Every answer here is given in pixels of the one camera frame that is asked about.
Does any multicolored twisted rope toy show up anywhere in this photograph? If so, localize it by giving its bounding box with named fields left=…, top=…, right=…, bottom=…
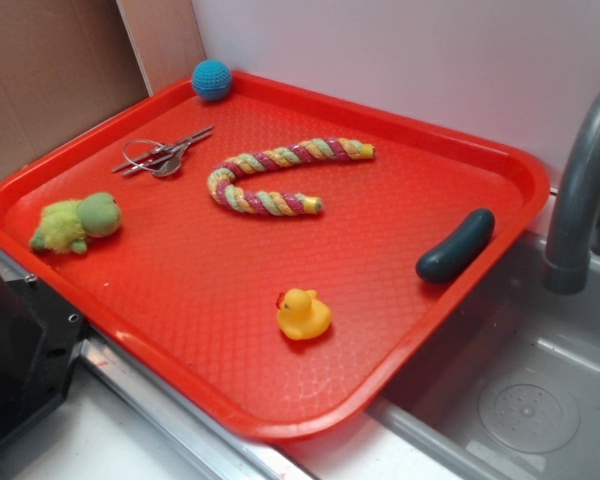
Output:
left=206, top=137, right=376, bottom=217

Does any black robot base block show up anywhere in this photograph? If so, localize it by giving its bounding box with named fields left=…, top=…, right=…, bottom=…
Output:
left=0, top=275, right=85, bottom=449

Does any red plastic tray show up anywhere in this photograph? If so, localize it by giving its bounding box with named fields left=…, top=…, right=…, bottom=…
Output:
left=0, top=72, right=549, bottom=441

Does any yellow rubber duck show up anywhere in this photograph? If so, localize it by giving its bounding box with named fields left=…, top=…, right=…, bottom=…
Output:
left=276, top=288, right=332, bottom=341

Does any metal key bunch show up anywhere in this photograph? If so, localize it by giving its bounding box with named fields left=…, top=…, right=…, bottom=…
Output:
left=111, top=125, right=214, bottom=178

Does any dark green toy cucumber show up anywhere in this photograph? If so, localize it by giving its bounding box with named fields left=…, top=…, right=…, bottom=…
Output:
left=416, top=208, right=496, bottom=284

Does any blue crocheted ball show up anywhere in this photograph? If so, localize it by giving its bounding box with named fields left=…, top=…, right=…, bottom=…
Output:
left=192, top=60, right=233, bottom=101

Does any green plush frog toy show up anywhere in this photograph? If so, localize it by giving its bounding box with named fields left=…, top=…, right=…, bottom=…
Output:
left=29, top=192, right=122, bottom=255

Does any grey plastic sink basin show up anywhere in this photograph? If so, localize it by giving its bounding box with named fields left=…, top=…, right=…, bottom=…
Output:
left=370, top=234, right=600, bottom=479

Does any brown cardboard panel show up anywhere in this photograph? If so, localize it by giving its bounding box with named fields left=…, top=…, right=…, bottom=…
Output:
left=0, top=1, right=205, bottom=181

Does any grey toy faucet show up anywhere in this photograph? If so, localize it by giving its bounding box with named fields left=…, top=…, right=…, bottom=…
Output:
left=542, top=92, right=600, bottom=295

